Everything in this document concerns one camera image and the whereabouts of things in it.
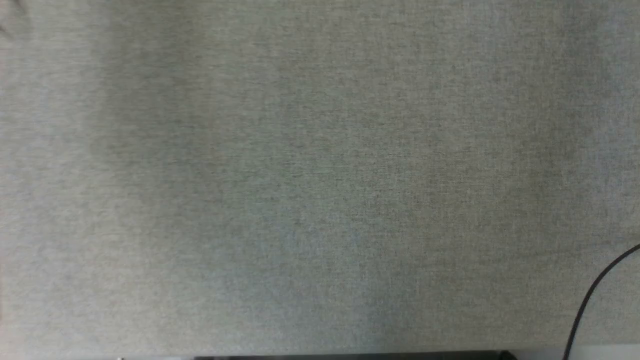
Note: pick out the grey fabric surface cover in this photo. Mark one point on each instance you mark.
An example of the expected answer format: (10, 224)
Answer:
(300, 175)

